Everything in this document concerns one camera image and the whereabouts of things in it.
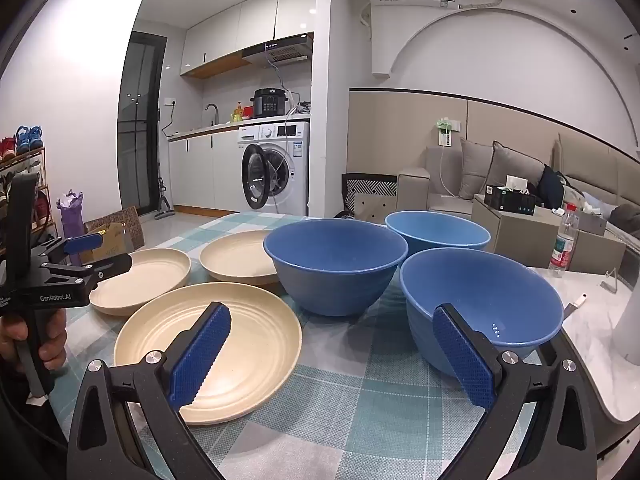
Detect black glass door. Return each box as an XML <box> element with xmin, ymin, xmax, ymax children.
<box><xmin>117</xmin><ymin>31</ymin><xmax>168</xmax><ymax>216</ymax></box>

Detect grey side cabinet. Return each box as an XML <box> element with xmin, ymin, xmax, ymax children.
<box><xmin>472</xmin><ymin>195</ymin><xmax>626</xmax><ymax>273</ymax></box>

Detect range hood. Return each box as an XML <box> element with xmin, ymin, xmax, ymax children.
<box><xmin>242</xmin><ymin>32</ymin><xmax>315</xmax><ymax>65</ymax></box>

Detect wooden shoe rack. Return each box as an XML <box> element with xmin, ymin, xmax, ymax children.
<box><xmin>0</xmin><ymin>147</ymin><xmax>53</xmax><ymax>261</ymax></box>

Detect teal checked tablecloth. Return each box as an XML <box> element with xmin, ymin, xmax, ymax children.
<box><xmin>50</xmin><ymin>211</ymin><xmax>566</xmax><ymax>480</ymax></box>

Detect blue shoes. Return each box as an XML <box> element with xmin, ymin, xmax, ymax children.
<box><xmin>15</xmin><ymin>126</ymin><xmax>43</xmax><ymax>153</ymax></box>

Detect grey floor mop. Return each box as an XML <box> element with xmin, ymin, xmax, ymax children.
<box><xmin>154</xmin><ymin>177</ymin><xmax>176</xmax><ymax>220</ymax></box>

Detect white marble side table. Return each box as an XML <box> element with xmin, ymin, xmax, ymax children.
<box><xmin>530</xmin><ymin>266</ymin><xmax>640</xmax><ymax>423</ymax></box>

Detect wall socket with green charger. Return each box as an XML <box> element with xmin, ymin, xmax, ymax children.
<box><xmin>434</xmin><ymin>116</ymin><xmax>462</xmax><ymax>147</ymax></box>

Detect white upper kitchen cabinets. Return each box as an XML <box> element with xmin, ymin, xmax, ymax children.
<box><xmin>180</xmin><ymin>0</ymin><xmax>318</xmax><ymax>78</ymax></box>

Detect blue bowl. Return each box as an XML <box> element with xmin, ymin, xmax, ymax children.
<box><xmin>385</xmin><ymin>211</ymin><xmax>492</xmax><ymax>256</ymax></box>
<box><xmin>263</xmin><ymin>218</ymin><xmax>409</xmax><ymax>317</ymax></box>
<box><xmin>399</xmin><ymin>247</ymin><xmax>565</xmax><ymax>378</ymax></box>

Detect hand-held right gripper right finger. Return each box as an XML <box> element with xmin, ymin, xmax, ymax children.
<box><xmin>432</xmin><ymin>302</ymin><xmax>598</xmax><ymax>480</ymax></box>

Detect grey sofa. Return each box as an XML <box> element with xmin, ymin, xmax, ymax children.
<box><xmin>397</xmin><ymin>135</ymin><xmax>640</xmax><ymax>241</ymax></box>

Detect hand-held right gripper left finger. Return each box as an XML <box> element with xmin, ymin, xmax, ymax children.
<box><xmin>66</xmin><ymin>301</ymin><xmax>233</xmax><ymax>480</ymax></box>

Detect black garment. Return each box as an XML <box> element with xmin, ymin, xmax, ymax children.
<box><xmin>537</xmin><ymin>166</ymin><xmax>571</xmax><ymax>211</ymax></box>

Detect white lower kitchen cabinets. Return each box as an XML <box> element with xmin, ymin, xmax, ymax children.
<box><xmin>167</xmin><ymin>130</ymin><xmax>246</xmax><ymax>211</ymax></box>

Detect purple bag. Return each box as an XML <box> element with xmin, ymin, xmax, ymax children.
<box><xmin>56</xmin><ymin>190</ymin><xmax>86</xmax><ymax>266</ymax></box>

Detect black box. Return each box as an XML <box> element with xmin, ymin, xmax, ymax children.
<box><xmin>484</xmin><ymin>185</ymin><xmax>541</xmax><ymax>216</ymax></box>

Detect white washing machine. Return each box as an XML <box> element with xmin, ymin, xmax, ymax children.
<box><xmin>236</xmin><ymin>121</ymin><xmax>311</xmax><ymax>217</ymax></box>

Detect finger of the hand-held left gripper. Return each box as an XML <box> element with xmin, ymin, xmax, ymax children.
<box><xmin>42</xmin><ymin>252</ymin><xmax>133</xmax><ymax>286</ymax></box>
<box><xmin>39</xmin><ymin>232</ymin><xmax>106</xmax><ymax>266</ymax></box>

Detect black pressure cooker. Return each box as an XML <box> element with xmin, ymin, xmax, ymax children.
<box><xmin>250</xmin><ymin>88</ymin><xmax>288</xmax><ymax>119</ymax></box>

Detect beige plate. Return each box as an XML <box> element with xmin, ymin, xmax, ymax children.
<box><xmin>199</xmin><ymin>230</ymin><xmax>281</xmax><ymax>286</ymax></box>
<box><xmin>114</xmin><ymin>282</ymin><xmax>303</xmax><ymax>426</ymax></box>
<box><xmin>89</xmin><ymin>247</ymin><xmax>192</xmax><ymax>317</ymax></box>

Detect person's left hand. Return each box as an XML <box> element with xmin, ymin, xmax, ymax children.
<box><xmin>0</xmin><ymin>307</ymin><xmax>68</xmax><ymax>373</ymax></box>

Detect white kitchen cabinets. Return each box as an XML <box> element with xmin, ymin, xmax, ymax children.
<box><xmin>180</xmin><ymin>0</ymin><xmax>318</xmax><ymax>78</ymax></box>
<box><xmin>167</xmin><ymin>130</ymin><xmax>246</xmax><ymax>211</ymax></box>

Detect grey cushion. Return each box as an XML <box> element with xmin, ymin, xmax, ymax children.
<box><xmin>459</xmin><ymin>139</ymin><xmax>496</xmax><ymax>201</ymax></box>
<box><xmin>485</xmin><ymin>141</ymin><xmax>546</xmax><ymax>196</ymax></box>

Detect clear water bottle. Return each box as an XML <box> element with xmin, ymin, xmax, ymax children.
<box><xmin>548</xmin><ymin>203</ymin><xmax>581</xmax><ymax>278</ymax></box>

